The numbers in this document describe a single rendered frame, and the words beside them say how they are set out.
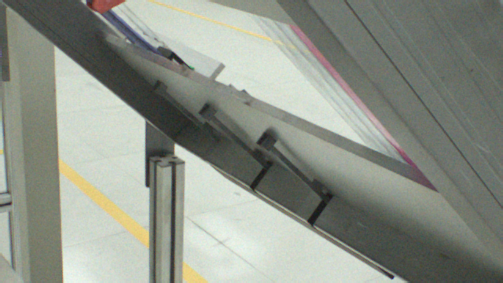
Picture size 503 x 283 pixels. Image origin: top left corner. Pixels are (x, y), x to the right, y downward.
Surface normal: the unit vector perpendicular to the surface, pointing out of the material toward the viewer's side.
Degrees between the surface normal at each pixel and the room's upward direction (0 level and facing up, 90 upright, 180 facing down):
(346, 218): 48
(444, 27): 90
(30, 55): 90
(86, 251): 0
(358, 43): 90
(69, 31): 90
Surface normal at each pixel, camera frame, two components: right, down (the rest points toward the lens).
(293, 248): 0.05, -0.94
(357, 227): -0.57, -0.52
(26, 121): 0.52, 0.31
